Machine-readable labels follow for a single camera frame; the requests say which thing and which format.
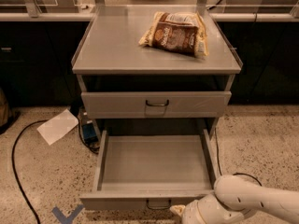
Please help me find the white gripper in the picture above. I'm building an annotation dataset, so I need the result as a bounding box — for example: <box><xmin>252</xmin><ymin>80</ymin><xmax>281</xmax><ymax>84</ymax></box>
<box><xmin>169</xmin><ymin>194</ymin><xmax>249</xmax><ymax>224</ymax></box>

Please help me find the grey drawer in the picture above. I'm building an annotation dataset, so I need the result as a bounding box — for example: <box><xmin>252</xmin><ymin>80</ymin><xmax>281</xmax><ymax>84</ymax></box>
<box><xmin>80</xmin><ymin>130</ymin><xmax>219</xmax><ymax>210</ymax></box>
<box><xmin>81</xmin><ymin>91</ymin><xmax>231</xmax><ymax>119</ymax></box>

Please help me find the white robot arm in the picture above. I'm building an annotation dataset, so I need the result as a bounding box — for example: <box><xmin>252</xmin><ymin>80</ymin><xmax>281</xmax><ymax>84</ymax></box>
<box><xmin>170</xmin><ymin>175</ymin><xmax>299</xmax><ymax>224</ymax></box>

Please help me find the grey metal drawer cabinet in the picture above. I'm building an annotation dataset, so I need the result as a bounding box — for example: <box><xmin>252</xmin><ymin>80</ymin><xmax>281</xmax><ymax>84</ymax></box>
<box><xmin>71</xmin><ymin>4</ymin><xmax>244</xmax><ymax>142</ymax></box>

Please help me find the grey top drawer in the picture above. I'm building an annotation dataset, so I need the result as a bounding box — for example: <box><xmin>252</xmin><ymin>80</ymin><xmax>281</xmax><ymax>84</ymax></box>
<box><xmin>81</xmin><ymin>91</ymin><xmax>231</xmax><ymax>119</ymax></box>

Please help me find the blue tape floor marker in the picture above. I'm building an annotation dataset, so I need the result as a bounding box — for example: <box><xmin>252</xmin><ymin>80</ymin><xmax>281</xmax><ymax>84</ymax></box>
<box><xmin>51</xmin><ymin>203</ymin><xmax>86</xmax><ymax>224</ymax></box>

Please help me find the white paper sheet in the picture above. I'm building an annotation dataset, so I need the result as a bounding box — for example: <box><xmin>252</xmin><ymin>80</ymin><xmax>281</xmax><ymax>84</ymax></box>
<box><xmin>37</xmin><ymin>109</ymin><xmax>78</xmax><ymax>145</ymax></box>

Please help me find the brown yellow snack bag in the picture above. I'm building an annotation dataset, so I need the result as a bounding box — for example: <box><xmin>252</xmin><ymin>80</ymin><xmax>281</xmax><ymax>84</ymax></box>
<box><xmin>138</xmin><ymin>11</ymin><xmax>208</xmax><ymax>57</ymax></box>

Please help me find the black cable right floor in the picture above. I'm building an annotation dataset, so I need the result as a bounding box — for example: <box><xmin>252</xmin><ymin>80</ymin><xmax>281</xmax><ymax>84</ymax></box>
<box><xmin>214</xmin><ymin>128</ymin><xmax>263</xmax><ymax>187</ymax></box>

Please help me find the black cable floor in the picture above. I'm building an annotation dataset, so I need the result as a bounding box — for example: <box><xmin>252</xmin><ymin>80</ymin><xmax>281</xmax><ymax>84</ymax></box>
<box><xmin>214</xmin><ymin>128</ymin><xmax>263</xmax><ymax>187</ymax></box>
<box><xmin>11</xmin><ymin>119</ymin><xmax>49</xmax><ymax>224</ymax></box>

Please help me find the black cable left floor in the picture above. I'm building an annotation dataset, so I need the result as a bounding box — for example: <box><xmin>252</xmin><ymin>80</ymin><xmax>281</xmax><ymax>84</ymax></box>
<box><xmin>11</xmin><ymin>119</ymin><xmax>49</xmax><ymax>224</ymax></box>

